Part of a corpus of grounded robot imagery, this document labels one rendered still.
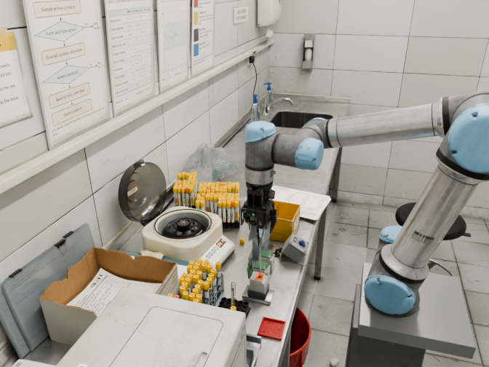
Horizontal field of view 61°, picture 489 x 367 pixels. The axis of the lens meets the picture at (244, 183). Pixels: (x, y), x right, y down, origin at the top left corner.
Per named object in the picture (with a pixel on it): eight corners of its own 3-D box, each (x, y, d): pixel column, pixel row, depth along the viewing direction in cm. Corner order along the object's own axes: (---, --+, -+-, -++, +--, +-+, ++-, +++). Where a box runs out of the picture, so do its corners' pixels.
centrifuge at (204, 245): (208, 284, 134) (206, 252, 129) (134, 260, 146) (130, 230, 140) (241, 245, 153) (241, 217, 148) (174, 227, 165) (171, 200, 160)
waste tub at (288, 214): (292, 245, 154) (292, 221, 150) (257, 237, 158) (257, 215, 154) (300, 226, 165) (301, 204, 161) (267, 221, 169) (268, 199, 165)
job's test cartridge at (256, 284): (264, 298, 126) (264, 282, 123) (249, 295, 127) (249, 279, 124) (267, 290, 129) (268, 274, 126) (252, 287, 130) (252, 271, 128)
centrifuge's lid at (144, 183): (121, 172, 133) (102, 171, 137) (138, 240, 142) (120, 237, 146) (161, 151, 150) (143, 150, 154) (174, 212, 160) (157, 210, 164)
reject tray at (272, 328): (281, 341, 113) (281, 338, 112) (257, 336, 114) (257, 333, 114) (286, 323, 118) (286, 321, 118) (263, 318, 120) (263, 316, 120)
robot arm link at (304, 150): (330, 130, 103) (287, 124, 107) (316, 145, 94) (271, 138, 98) (327, 160, 106) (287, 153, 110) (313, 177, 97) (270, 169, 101)
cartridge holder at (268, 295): (270, 305, 125) (271, 296, 123) (241, 298, 128) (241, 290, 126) (274, 293, 130) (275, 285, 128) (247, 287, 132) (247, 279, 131)
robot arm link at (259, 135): (271, 131, 97) (239, 126, 101) (270, 174, 102) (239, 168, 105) (283, 121, 104) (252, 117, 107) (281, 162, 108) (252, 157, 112)
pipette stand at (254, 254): (267, 263, 144) (268, 239, 139) (247, 260, 145) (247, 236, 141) (273, 247, 152) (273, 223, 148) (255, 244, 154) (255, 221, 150)
